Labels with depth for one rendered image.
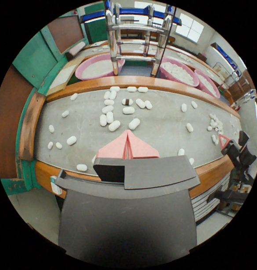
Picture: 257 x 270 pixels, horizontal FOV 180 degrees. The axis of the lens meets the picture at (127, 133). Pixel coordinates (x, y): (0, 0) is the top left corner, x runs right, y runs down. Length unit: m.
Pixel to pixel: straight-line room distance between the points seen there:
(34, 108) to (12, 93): 0.15
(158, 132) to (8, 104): 0.60
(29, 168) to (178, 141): 0.63
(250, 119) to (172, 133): 4.79
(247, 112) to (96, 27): 5.97
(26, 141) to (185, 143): 0.60
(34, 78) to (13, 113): 0.19
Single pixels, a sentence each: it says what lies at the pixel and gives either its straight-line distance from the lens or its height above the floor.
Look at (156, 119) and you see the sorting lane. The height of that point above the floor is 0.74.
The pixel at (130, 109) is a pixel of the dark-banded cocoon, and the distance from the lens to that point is 0.25.
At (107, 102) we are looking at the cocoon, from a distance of 0.27.
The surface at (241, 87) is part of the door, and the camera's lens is 5.18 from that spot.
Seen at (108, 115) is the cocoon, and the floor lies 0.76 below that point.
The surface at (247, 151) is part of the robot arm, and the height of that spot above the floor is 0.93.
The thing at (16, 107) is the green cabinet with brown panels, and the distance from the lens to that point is 0.48.
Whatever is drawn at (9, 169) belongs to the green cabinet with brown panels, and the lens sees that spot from 0.48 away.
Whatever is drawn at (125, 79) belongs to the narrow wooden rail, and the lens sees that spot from 0.32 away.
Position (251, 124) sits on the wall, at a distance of 4.92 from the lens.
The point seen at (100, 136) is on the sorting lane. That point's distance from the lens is 0.25.
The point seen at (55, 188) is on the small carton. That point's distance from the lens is 0.34.
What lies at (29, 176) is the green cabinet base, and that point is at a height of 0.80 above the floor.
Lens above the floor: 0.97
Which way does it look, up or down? 77 degrees down
